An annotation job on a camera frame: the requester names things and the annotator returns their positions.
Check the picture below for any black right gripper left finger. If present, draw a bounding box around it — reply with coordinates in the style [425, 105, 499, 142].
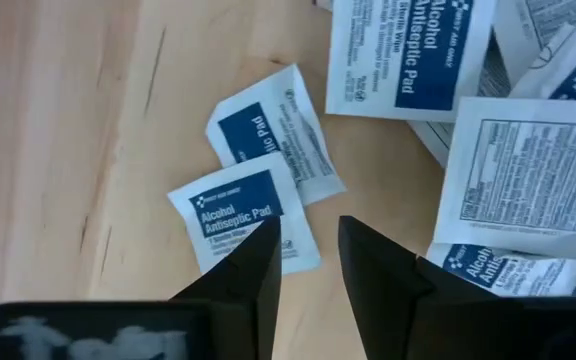
[170, 215, 283, 360]

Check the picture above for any white navy wipe packet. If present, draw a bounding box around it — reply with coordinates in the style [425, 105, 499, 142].
[492, 0, 576, 66]
[407, 29, 512, 169]
[325, 0, 497, 124]
[205, 63, 347, 206]
[510, 24, 576, 101]
[432, 97, 576, 251]
[167, 152, 322, 276]
[426, 242, 576, 297]

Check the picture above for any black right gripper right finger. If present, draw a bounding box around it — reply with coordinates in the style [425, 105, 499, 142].
[337, 215, 499, 360]

